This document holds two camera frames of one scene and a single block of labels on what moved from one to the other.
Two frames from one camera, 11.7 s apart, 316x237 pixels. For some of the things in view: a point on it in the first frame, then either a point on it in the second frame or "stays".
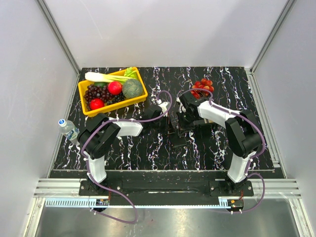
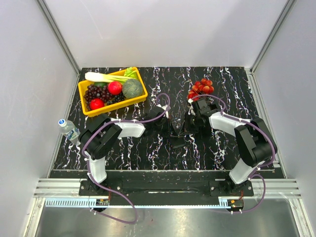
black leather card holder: [176, 140] stays
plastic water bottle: [67, 128] stays
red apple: [115, 88] stays
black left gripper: [171, 129] → [167, 121]
